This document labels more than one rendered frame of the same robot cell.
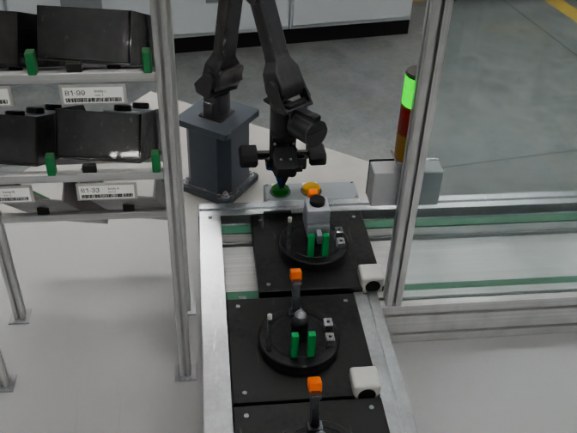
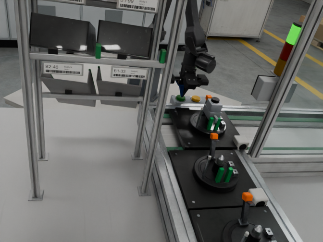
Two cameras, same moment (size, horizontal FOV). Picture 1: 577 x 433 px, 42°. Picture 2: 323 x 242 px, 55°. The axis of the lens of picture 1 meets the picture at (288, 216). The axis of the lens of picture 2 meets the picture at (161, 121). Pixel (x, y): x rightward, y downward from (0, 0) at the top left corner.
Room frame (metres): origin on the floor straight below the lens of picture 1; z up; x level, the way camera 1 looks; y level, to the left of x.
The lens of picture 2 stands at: (0.22, 0.30, 1.60)
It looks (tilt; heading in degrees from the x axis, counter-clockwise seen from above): 33 degrees down; 349
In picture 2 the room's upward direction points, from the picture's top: 12 degrees clockwise
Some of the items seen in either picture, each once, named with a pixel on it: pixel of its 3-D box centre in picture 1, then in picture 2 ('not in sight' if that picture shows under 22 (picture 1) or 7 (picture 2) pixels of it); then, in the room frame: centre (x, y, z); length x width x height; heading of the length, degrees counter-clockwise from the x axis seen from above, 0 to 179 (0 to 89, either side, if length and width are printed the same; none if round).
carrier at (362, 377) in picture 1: (300, 326); (218, 165); (0.89, -0.03, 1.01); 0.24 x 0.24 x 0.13; 8
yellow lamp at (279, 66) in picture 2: (410, 143); (284, 66); (1.06, -0.20, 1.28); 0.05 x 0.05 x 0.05
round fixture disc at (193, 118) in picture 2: (313, 244); (207, 124); (1.16, -0.05, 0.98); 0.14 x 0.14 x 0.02
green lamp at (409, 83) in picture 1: (419, 89); (297, 34); (1.06, -0.20, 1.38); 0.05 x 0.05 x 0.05
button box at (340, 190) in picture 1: (310, 201); (193, 105); (1.37, -0.05, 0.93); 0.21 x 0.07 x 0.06; 98
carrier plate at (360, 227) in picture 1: (313, 252); (205, 128); (1.16, -0.05, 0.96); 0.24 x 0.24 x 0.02; 8
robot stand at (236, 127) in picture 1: (218, 149); (143, 77); (1.53, 0.18, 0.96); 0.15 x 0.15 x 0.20; 62
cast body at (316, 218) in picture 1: (317, 216); (214, 108); (1.14, -0.06, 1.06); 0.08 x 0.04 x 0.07; 8
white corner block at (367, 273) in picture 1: (370, 278); (240, 143); (1.07, -0.16, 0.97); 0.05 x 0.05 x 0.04; 8
